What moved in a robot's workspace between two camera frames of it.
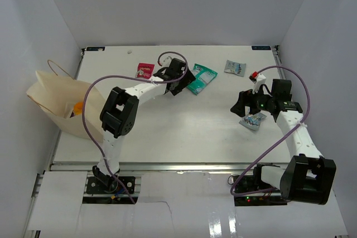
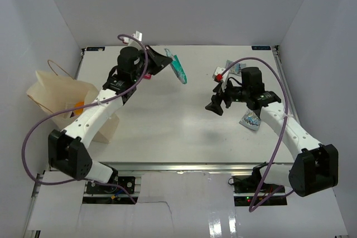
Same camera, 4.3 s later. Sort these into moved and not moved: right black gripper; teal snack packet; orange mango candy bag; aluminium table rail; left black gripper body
Moved: teal snack packet; left black gripper body; right black gripper
Not moved: orange mango candy bag; aluminium table rail
